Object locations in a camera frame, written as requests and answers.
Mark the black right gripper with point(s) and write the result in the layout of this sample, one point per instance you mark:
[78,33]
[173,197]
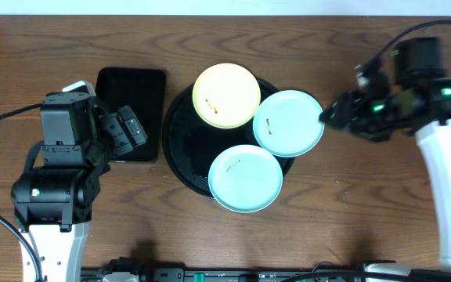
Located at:
[351,103]

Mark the mint plate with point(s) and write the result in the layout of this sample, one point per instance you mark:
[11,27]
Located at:
[287,123]
[245,178]

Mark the black round tray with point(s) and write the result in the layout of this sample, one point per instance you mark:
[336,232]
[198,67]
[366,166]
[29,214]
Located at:
[190,145]

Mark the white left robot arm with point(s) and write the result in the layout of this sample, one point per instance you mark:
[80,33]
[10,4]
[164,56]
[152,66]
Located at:
[53,198]

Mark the mint plate front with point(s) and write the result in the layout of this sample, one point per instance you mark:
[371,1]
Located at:
[245,178]

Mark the black rectangular tray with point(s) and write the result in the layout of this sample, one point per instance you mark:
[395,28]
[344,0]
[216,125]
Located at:
[143,90]

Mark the yellow plate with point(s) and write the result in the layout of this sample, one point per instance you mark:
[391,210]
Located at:
[226,95]

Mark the mint plate right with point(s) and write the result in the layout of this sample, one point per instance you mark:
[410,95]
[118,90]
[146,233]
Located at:
[287,123]

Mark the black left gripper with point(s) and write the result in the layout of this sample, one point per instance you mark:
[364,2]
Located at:
[120,131]

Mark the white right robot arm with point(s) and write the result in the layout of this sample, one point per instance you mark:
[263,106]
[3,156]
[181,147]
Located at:
[421,108]

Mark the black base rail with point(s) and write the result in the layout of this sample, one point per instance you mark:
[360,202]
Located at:
[129,269]

